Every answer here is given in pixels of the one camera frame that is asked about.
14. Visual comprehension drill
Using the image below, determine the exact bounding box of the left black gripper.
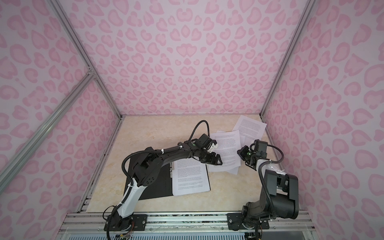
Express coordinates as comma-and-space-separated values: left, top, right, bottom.
199, 148, 225, 165

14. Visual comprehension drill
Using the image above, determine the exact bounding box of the large text sheet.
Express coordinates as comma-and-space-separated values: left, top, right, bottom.
208, 130, 241, 175

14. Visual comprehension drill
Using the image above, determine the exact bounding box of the red and black folder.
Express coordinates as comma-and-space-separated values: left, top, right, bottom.
123, 155, 211, 201

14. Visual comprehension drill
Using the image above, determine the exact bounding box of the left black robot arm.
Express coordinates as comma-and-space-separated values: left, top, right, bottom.
104, 134, 223, 232

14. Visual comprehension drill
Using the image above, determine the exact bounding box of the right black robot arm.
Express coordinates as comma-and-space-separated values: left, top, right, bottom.
227, 140, 299, 233

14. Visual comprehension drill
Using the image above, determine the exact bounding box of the text sheet right corner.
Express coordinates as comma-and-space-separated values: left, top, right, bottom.
232, 116, 267, 147

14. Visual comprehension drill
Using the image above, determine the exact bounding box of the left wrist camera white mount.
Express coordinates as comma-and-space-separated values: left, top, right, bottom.
207, 140, 218, 153

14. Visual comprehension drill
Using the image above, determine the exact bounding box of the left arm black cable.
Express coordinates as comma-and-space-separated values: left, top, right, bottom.
103, 119, 211, 240

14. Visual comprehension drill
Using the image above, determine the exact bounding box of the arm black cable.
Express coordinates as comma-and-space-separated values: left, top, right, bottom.
103, 119, 211, 240
250, 143, 285, 240

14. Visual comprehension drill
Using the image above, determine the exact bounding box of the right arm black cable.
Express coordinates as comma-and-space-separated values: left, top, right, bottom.
250, 143, 285, 240

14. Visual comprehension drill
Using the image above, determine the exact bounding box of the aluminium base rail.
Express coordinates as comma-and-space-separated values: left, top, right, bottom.
56, 211, 319, 240

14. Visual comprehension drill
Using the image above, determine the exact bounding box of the aluminium frame post right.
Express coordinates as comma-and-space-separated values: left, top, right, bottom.
260, 0, 319, 122

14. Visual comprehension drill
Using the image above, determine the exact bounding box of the aluminium frame post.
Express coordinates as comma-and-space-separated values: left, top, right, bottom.
47, 0, 123, 120
260, 0, 319, 122

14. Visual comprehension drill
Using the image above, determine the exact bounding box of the aluminium frame post left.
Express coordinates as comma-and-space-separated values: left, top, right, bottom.
47, 0, 123, 120

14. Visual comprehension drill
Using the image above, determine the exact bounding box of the aluminium frame strut left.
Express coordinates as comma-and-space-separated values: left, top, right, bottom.
1, 71, 95, 193

